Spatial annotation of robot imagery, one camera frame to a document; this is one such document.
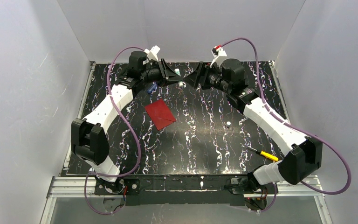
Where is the green white glue stick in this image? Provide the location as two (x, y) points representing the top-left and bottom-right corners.
(174, 69), (181, 76)

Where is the red paper envelope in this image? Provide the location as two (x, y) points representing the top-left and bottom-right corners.
(145, 99), (177, 131)

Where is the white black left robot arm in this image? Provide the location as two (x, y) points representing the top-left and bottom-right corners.
(71, 45), (182, 182)

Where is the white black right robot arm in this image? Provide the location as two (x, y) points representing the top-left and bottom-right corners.
(183, 59), (323, 185)

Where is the blue red screwdriver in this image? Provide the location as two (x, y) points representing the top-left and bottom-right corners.
(147, 83), (158, 94)

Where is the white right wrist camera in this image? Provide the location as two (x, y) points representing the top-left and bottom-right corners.
(209, 45), (227, 68)

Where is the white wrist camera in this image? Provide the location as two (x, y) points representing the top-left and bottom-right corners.
(144, 45), (160, 62)
(209, 45), (227, 68)

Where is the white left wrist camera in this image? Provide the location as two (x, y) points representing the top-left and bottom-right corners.
(144, 45), (160, 62)

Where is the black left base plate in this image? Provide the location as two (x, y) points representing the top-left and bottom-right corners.
(95, 177), (140, 196)

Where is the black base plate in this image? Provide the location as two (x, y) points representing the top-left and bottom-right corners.
(225, 176), (275, 196)
(95, 177), (140, 196)

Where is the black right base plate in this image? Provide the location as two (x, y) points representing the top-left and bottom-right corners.
(225, 176), (275, 196)

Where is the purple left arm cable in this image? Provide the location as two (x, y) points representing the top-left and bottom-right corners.
(84, 46), (150, 216)

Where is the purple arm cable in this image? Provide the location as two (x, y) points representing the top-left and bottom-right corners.
(84, 46), (150, 216)
(216, 37), (351, 213)

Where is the aluminium front rail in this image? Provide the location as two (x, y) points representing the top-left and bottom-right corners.
(48, 175), (321, 197)

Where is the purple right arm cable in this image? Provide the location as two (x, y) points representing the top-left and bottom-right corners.
(216, 37), (351, 213)

